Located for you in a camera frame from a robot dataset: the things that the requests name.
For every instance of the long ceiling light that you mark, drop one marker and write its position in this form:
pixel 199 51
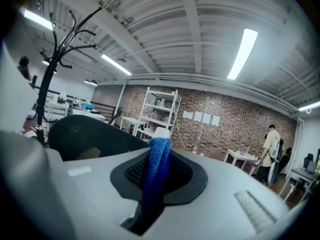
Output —
pixel 242 54
pixel 37 19
pixel 308 107
pixel 116 64

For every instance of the blue cloth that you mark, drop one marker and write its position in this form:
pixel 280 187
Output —
pixel 155 174

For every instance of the white desk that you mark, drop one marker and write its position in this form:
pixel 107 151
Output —
pixel 300 174

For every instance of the white table lamp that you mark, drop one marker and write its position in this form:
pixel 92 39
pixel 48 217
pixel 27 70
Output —
pixel 162 132

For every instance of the white paper sheet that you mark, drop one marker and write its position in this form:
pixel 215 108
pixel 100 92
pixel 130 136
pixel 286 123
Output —
pixel 187 115
pixel 198 116
pixel 216 120
pixel 206 118

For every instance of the blue box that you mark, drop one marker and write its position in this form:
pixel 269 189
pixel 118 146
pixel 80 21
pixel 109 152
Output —
pixel 88 106

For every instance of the black pendant lamp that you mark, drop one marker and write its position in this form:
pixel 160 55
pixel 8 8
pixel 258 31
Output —
pixel 93 83
pixel 86 82

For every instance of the white side table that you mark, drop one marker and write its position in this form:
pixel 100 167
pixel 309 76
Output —
pixel 132 120

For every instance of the white work table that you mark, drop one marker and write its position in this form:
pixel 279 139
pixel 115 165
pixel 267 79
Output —
pixel 58 106
pixel 87 112

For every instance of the white square table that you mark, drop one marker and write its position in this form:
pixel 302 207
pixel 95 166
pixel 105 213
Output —
pixel 240 154

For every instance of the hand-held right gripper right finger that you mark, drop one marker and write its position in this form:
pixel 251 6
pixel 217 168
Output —
pixel 225 196

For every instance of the black metal railing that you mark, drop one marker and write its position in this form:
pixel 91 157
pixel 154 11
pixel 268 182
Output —
pixel 102 104

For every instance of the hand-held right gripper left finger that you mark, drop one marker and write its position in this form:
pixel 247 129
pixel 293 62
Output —
pixel 95 204

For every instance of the white metal shelf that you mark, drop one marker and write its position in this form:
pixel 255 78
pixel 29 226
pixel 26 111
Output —
pixel 160 107

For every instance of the black mesh office chair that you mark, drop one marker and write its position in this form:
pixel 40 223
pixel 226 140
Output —
pixel 82 134

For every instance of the white backpack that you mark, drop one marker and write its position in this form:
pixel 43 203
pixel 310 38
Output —
pixel 274 159

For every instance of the black tripod stand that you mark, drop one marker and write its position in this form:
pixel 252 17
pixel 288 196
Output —
pixel 46 84

